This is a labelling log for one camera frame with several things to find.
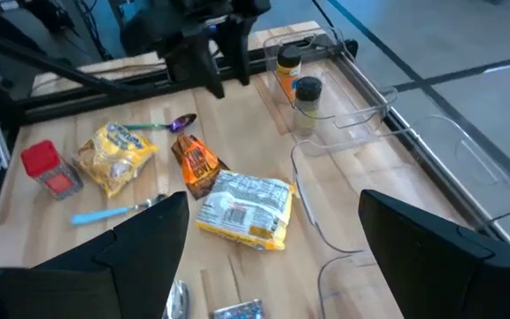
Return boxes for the orange taco seasoning packet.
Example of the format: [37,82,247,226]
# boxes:
[170,132,231,200]

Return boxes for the orange spice jar black lid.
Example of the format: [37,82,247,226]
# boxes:
[275,43,303,104]

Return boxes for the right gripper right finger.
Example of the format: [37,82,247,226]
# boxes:
[359,189,510,319]

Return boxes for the green herb jar black lid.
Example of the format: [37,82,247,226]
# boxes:
[292,75,324,137]

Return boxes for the silver white snack packet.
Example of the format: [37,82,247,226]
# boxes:
[195,169,298,252]

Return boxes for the red pink small box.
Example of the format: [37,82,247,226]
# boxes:
[19,139,84,201]

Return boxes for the purple spoon teal handle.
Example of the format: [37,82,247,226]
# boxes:
[123,113,197,134]

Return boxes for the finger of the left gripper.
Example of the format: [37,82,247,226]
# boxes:
[217,12,259,87]
[165,31,227,100]

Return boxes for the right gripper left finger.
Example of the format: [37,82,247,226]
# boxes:
[32,191,191,319]

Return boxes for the yellow ramen packet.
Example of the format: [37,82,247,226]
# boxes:
[72,122,159,199]

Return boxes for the light blue handled spoon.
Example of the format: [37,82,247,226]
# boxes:
[69,193,168,226]

